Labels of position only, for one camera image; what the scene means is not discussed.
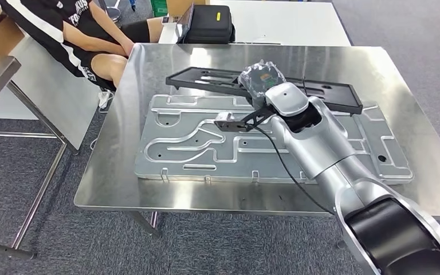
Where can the black plastic frame part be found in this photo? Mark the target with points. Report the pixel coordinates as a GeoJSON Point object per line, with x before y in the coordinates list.
{"type": "Point", "coordinates": [337, 96]}

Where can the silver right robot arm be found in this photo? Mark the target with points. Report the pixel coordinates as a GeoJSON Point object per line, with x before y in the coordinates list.
{"type": "Point", "coordinates": [318, 148]}

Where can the steel workbench table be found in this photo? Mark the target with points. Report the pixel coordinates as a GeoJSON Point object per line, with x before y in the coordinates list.
{"type": "Point", "coordinates": [113, 171]}

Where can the stamped silver metal plate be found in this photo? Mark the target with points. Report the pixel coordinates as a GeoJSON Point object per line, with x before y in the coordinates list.
{"type": "Point", "coordinates": [189, 159]}

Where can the black carry bag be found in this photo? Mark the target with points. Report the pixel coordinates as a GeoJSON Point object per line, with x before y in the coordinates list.
{"type": "Point", "coordinates": [210, 24]}

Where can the dark tablet screen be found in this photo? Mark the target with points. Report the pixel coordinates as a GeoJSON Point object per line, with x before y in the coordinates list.
{"type": "Point", "coordinates": [184, 22]}

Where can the white power strip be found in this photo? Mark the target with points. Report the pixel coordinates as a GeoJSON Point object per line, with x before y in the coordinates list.
{"type": "Point", "coordinates": [105, 99]}

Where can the white table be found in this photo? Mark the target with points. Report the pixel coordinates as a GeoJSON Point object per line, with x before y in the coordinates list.
{"type": "Point", "coordinates": [288, 22]}

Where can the green crate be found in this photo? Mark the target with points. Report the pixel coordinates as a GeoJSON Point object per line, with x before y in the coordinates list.
{"type": "Point", "coordinates": [159, 7]}

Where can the chrome stool base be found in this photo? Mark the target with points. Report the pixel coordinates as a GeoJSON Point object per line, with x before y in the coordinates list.
{"type": "Point", "coordinates": [113, 13]}

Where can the grey panel board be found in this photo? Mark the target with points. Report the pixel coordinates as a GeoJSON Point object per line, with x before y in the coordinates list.
{"type": "Point", "coordinates": [53, 95]}

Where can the person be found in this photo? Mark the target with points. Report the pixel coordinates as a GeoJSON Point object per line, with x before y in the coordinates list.
{"type": "Point", "coordinates": [45, 22]}

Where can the black camera bracket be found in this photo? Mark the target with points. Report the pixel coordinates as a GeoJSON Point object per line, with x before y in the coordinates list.
{"type": "Point", "coordinates": [235, 126]}

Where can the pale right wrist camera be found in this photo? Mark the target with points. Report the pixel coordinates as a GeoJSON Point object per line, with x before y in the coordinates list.
{"type": "Point", "coordinates": [225, 116]}

